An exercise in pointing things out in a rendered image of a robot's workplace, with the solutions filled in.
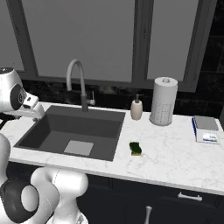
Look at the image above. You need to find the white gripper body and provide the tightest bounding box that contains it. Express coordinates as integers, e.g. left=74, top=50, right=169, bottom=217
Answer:
left=12, top=102, right=46, bottom=121

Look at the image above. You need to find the dark grey sink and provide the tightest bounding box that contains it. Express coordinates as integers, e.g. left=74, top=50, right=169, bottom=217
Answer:
left=13, top=104, right=127, bottom=162

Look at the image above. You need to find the green and yellow sponge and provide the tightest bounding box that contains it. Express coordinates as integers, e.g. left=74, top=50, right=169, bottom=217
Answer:
left=129, top=141, right=144, bottom=157

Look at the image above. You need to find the grey curved tap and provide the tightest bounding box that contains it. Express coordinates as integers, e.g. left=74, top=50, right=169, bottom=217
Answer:
left=66, top=59, right=96, bottom=114

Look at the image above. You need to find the grey framed window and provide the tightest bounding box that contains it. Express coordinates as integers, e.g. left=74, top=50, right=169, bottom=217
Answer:
left=0, top=0, right=219, bottom=93

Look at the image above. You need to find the beige soap dispenser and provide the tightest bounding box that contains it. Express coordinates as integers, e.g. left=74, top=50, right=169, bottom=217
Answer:
left=129, top=94, right=144, bottom=122

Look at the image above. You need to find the white paper towel roll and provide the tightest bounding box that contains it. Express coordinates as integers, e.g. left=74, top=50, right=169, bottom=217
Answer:
left=149, top=76, right=179, bottom=127

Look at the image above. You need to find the dark drawer front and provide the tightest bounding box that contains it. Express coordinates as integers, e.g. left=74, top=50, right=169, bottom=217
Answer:
left=111, top=178, right=219, bottom=207

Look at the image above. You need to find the dark cupboard door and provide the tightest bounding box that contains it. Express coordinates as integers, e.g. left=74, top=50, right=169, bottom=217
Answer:
left=125, top=195, right=219, bottom=224

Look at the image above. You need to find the silver cupboard door handle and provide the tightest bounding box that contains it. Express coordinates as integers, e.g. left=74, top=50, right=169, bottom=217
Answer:
left=144, top=205, right=153, bottom=224

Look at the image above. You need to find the silver drawer handle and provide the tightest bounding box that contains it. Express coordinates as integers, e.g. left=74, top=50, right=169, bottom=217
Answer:
left=177, top=191, right=203, bottom=202

